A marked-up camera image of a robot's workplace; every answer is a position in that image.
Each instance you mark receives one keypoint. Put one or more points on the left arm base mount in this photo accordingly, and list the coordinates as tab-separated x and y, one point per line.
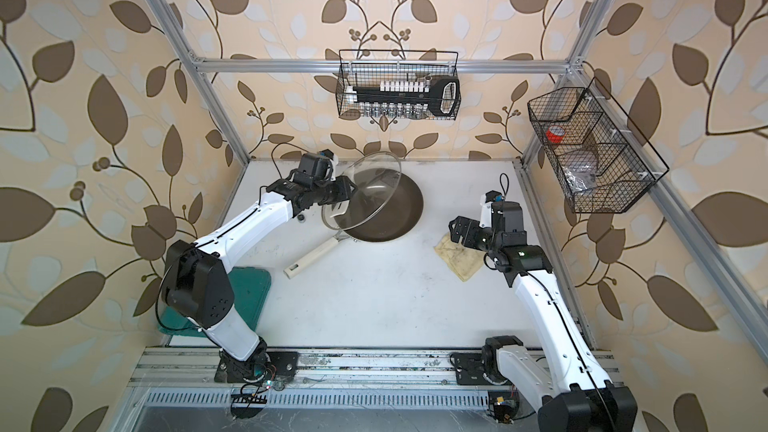
280	366

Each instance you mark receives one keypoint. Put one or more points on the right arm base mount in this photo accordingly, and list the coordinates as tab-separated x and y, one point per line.
478	369

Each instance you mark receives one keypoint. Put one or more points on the yellow cloth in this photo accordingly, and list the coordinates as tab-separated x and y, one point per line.
462	261

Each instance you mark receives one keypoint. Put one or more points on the green plastic case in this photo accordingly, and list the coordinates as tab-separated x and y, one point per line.
250	286

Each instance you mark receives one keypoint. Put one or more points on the side wire basket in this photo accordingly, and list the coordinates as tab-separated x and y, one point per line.
628	164

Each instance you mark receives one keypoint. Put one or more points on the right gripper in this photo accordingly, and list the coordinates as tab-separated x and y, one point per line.
473	228

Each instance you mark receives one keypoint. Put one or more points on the glass pot lid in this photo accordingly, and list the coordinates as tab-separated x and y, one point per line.
377	177

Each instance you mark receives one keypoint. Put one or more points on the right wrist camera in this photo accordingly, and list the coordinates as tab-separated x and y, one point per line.
486	216

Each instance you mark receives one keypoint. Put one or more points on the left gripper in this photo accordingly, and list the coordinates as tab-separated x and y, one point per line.
344	190

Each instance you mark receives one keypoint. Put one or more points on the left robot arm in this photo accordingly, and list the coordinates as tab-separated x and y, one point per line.
196	282

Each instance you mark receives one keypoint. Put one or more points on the socket set holder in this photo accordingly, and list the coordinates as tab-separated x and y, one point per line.
434	96

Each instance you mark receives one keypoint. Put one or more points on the brown frying pan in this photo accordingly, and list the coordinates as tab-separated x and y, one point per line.
387	208

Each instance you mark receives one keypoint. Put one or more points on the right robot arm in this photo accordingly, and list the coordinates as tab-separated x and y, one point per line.
572	392

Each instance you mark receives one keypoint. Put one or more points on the clear plastic bag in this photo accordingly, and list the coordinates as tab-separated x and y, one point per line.
580	170

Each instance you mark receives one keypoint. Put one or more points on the back wire basket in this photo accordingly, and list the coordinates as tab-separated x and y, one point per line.
371	66

